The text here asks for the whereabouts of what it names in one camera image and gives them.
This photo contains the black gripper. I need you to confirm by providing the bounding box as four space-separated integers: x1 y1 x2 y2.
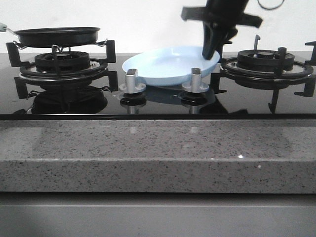
181 0 263 60

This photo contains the left black gas burner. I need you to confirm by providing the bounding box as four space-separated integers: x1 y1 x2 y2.
6 40 118 99

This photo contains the right black gas burner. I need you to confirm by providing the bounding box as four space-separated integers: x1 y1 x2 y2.
210 35 316 114

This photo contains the black glass gas cooktop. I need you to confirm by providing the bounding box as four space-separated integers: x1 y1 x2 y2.
0 53 316 120

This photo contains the black frying pan green handle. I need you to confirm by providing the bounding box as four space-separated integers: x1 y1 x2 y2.
0 23 100 48

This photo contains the black gas burner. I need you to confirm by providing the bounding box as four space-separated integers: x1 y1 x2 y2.
6 40 118 99
210 35 316 114

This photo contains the silver stove knob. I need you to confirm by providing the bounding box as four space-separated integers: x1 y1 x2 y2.
119 69 146 94
182 68 209 93

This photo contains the light blue plate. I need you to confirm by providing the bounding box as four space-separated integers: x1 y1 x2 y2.
122 46 220 86

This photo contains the left silver stove knob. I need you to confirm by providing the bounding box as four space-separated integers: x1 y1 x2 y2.
119 69 146 94

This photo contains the black cable loop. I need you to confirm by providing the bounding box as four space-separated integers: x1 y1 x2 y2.
256 0 285 11

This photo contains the right silver stove knob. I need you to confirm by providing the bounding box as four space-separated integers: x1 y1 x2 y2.
182 68 209 93

